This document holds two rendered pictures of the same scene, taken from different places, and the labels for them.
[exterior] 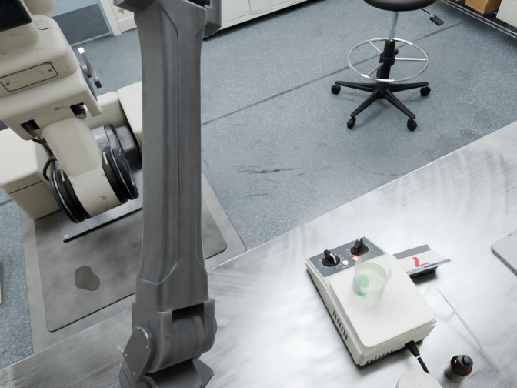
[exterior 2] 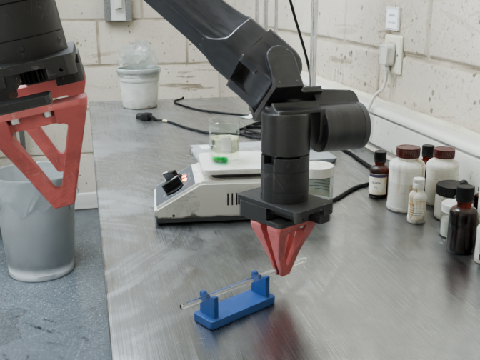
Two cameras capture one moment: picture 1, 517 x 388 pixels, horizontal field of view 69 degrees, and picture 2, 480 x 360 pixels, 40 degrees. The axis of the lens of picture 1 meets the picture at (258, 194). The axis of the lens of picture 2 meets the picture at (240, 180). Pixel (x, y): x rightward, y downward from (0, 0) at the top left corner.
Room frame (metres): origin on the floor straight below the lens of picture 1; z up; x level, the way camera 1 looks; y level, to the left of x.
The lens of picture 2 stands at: (0.10, 0.90, 1.11)
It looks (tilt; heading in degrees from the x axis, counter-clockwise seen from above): 16 degrees down; 276
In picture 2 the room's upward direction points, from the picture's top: straight up
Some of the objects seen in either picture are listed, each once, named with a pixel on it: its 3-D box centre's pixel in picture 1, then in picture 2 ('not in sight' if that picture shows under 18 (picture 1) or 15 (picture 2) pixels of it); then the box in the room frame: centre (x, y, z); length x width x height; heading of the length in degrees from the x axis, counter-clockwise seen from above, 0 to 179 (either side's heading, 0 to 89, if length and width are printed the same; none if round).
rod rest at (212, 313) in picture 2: not in sight; (235, 297); (0.18, 0.21, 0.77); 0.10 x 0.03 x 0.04; 49
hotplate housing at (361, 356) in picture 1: (367, 295); (220, 188); (0.25, -0.15, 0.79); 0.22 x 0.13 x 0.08; 13
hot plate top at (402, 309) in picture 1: (379, 298); (235, 162); (0.22, -0.16, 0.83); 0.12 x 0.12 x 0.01; 13
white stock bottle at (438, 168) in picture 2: not in sight; (441, 176); (-0.13, -0.23, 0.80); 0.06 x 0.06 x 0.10
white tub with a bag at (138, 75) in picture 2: not in sight; (138, 73); (0.65, -1.17, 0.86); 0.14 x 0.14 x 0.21
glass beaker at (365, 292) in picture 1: (371, 276); (223, 139); (0.24, -0.15, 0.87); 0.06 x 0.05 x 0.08; 132
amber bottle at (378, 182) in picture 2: not in sight; (378, 173); (-0.03, -0.26, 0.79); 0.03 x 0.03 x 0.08
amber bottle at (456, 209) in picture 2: not in sight; (463, 218); (-0.12, -0.01, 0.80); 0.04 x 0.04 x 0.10
